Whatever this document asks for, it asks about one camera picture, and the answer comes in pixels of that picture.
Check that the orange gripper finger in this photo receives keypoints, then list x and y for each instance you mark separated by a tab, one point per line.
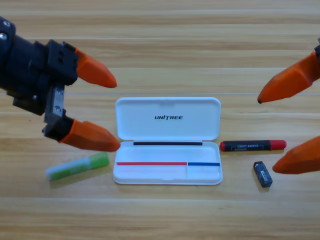
300	160
92	137

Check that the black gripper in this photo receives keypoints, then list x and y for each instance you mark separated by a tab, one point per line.
318	53
30	72

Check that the green and white pen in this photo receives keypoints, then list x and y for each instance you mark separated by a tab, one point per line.
77	166

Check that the black eraser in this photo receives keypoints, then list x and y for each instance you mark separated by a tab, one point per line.
263	174

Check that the red and black marker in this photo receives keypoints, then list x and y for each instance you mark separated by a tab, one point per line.
252	145

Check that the white Unitree pencil case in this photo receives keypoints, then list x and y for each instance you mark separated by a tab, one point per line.
167	125

